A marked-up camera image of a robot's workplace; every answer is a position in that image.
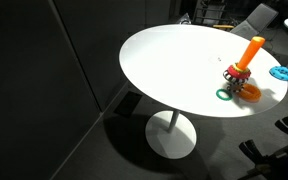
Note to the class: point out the orange stacking pole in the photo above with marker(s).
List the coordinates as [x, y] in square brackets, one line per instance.
[253, 47]

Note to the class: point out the grey office chair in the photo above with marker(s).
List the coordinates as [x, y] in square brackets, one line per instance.
[256, 22]

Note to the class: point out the dark floor plate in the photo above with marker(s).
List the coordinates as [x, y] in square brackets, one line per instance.
[127, 105]

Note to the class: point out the black clamp handles equipment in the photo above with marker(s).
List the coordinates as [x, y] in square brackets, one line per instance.
[271, 167]

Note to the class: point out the white table pedestal base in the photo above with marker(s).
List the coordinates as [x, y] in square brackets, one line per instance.
[170, 134]

